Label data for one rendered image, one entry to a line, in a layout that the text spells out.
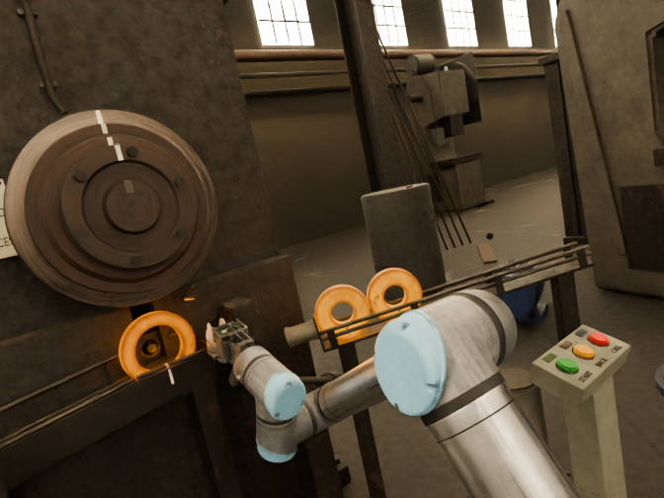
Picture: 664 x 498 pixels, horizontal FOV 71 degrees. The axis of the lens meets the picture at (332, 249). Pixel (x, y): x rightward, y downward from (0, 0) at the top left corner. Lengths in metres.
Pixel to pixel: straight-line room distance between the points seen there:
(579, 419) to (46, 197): 1.25
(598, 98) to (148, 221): 2.72
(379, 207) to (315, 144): 5.52
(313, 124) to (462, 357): 8.69
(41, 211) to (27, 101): 0.33
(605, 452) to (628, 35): 2.39
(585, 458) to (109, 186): 1.22
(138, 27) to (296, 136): 7.50
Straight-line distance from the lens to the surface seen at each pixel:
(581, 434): 1.23
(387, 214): 3.68
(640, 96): 3.12
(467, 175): 8.91
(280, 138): 8.69
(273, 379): 1.00
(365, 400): 0.97
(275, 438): 1.07
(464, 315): 0.62
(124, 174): 1.15
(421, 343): 0.56
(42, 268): 1.19
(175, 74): 1.50
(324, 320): 1.33
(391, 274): 1.32
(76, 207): 1.12
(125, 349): 1.27
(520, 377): 1.26
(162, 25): 1.54
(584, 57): 3.32
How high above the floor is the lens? 1.09
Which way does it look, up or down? 9 degrees down
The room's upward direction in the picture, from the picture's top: 12 degrees counter-clockwise
